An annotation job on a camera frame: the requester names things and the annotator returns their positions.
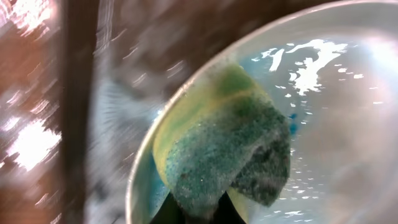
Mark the yellow green scrub sponge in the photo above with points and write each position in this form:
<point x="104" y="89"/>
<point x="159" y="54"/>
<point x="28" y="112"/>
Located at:
<point x="223" y="136"/>

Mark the dark brown serving tray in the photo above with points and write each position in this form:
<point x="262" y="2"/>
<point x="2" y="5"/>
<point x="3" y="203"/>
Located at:
<point x="122" y="61"/>

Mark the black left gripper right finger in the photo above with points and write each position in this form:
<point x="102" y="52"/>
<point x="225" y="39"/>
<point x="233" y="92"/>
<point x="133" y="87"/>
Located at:
<point x="226" y="212"/>

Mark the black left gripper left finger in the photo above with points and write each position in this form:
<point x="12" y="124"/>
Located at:
<point x="169" y="213"/>

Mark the white plate blue streak top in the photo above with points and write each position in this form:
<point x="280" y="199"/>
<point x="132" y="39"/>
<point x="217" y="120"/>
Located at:
<point x="333" y="69"/>

